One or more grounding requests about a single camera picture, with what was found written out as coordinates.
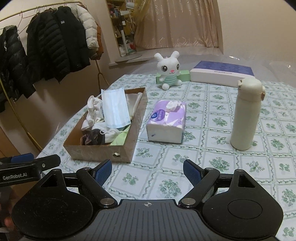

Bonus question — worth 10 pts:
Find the white sock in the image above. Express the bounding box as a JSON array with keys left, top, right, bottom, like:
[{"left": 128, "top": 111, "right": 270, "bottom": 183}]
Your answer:
[{"left": 82, "top": 122, "right": 122, "bottom": 145}]

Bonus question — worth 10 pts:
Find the beige curtain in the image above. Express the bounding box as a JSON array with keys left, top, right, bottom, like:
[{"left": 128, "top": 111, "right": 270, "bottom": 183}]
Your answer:
[{"left": 133, "top": 1, "right": 223, "bottom": 49}]

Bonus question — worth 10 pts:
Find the blue surgical face mask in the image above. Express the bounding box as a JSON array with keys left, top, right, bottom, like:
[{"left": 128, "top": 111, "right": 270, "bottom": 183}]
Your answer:
[{"left": 101, "top": 88, "right": 131, "bottom": 128}]

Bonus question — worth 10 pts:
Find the black puffer jacket left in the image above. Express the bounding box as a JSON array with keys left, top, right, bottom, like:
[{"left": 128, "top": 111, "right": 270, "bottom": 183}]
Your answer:
[{"left": 1, "top": 25, "right": 36, "bottom": 112}]

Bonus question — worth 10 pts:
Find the cream thermos bottle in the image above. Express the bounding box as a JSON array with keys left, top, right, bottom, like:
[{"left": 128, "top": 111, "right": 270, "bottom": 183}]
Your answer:
[{"left": 230, "top": 78, "right": 265, "bottom": 151}]

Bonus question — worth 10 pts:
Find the black puffer jacket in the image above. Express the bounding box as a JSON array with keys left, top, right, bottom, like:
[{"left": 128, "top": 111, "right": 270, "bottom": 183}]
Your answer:
[
  {"left": 1, "top": 25, "right": 36, "bottom": 112},
  {"left": 26, "top": 6, "right": 90, "bottom": 83}
]

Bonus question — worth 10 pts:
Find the dark patterned scrunchie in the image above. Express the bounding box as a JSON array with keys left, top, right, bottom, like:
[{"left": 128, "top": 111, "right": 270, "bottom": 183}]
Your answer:
[{"left": 80, "top": 129, "right": 105, "bottom": 146}]

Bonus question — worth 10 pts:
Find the standing fan base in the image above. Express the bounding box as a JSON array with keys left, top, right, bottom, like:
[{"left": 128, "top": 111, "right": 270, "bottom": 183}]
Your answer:
[{"left": 115, "top": 30, "right": 142, "bottom": 63}]

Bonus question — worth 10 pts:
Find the light green cloth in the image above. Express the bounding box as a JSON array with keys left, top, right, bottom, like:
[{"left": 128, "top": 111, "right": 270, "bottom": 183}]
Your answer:
[{"left": 110, "top": 125, "right": 130, "bottom": 146}]

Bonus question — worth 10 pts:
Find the purple tissue pack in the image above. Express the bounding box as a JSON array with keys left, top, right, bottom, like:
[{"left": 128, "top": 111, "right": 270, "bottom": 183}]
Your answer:
[{"left": 147, "top": 100, "right": 187, "bottom": 144}]

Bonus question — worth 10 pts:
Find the white mesh drawstring bag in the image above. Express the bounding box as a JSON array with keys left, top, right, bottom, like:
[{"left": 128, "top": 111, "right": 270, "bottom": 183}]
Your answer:
[{"left": 125, "top": 92, "right": 142, "bottom": 120}]

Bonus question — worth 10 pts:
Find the white plush bunny toy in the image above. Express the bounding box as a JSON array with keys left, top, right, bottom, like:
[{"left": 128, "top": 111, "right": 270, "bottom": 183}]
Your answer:
[{"left": 154, "top": 51, "right": 182, "bottom": 90}]

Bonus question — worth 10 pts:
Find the floral tablecloth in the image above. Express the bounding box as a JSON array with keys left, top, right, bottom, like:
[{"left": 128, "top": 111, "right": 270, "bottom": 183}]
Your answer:
[{"left": 34, "top": 74, "right": 296, "bottom": 241}]

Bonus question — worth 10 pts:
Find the white and blue flat box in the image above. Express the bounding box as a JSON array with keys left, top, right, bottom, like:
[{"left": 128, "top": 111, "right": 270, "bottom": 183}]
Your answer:
[{"left": 190, "top": 61, "right": 255, "bottom": 87}]

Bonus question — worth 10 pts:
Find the orange brown jacket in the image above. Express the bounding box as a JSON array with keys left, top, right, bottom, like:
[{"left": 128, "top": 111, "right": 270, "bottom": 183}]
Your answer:
[{"left": 89, "top": 25, "right": 104, "bottom": 60}]

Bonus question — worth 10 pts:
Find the black puffer jacket middle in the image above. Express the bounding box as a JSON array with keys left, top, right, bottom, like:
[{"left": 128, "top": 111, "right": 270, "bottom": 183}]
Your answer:
[{"left": 26, "top": 6, "right": 90, "bottom": 83}]

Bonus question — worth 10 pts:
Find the green small box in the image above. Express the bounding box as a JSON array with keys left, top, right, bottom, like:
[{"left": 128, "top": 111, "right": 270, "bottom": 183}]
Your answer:
[{"left": 156, "top": 70, "right": 191, "bottom": 84}]

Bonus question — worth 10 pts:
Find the white fabric piece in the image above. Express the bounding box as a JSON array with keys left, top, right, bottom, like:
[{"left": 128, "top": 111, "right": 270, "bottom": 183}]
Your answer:
[{"left": 86, "top": 95, "right": 104, "bottom": 121}]

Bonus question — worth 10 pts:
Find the cluttered shelf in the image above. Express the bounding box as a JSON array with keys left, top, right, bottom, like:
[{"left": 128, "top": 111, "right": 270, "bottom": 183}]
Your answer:
[{"left": 106, "top": 0, "right": 137, "bottom": 57}]

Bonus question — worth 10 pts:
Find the yellow towel cloth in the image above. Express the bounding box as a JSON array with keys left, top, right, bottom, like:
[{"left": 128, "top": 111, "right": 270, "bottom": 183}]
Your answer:
[{"left": 88, "top": 117, "right": 104, "bottom": 126}]

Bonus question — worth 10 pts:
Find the brown cardboard box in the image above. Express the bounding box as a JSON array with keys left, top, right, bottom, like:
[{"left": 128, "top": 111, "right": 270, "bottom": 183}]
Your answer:
[{"left": 64, "top": 88, "right": 147, "bottom": 163}]

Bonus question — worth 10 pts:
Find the white puffer jacket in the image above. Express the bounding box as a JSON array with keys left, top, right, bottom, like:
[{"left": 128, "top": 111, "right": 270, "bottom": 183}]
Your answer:
[{"left": 70, "top": 4, "right": 98, "bottom": 50}]

